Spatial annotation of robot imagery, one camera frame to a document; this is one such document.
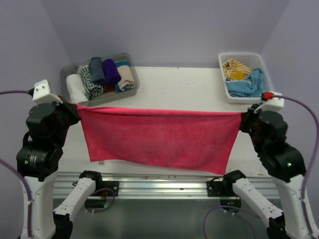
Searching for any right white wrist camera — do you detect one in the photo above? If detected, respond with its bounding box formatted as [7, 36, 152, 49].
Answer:
[254, 91, 285, 113]

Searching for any green patterned rolled towel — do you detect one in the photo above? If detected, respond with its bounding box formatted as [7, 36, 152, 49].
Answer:
[77, 65, 104, 100]

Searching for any grey plastic bin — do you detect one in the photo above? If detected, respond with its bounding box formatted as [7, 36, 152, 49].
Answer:
[60, 53, 140, 106]

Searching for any purple rolled towel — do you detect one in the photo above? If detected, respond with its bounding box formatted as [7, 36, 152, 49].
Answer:
[102, 59, 121, 86]

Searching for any yellow striped towel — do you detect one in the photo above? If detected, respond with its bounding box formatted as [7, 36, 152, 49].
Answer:
[222, 58, 252, 81]

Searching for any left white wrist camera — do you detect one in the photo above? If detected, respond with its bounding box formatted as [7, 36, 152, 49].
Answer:
[30, 79, 63, 105]

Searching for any white plastic basket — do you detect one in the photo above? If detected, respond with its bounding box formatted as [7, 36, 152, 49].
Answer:
[218, 52, 273, 104]

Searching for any white rolled towel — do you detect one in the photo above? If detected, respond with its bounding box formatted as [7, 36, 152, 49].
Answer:
[66, 74, 88, 104]

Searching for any grey rolled towel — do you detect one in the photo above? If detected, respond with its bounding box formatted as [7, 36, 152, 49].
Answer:
[89, 57, 106, 85]

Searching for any orange rolled towel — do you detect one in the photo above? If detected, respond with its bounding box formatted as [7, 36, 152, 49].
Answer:
[103, 85, 116, 93]

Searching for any pink towel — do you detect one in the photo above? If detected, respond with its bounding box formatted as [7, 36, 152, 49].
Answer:
[77, 106, 241, 174]

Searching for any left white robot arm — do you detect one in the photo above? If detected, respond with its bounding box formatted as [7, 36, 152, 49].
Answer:
[16, 103, 104, 239]

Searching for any light blue towel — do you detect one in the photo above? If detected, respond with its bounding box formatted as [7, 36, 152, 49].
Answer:
[225, 68, 266, 98]

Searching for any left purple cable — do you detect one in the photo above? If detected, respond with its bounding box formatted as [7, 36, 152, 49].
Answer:
[0, 90, 34, 239]

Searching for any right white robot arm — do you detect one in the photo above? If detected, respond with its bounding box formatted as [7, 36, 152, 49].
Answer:
[222, 104, 319, 239]

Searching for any beige teal rolled towel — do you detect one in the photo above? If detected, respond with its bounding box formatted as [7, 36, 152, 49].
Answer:
[115, 61, 136, 92]

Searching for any aluminium mounting rail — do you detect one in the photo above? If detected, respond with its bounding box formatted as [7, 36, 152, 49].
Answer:
[53, 172, 279, 199]

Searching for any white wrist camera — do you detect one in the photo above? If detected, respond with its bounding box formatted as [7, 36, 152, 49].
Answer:
[254, 91, 285, 113]
[30, 79, 63, 105]

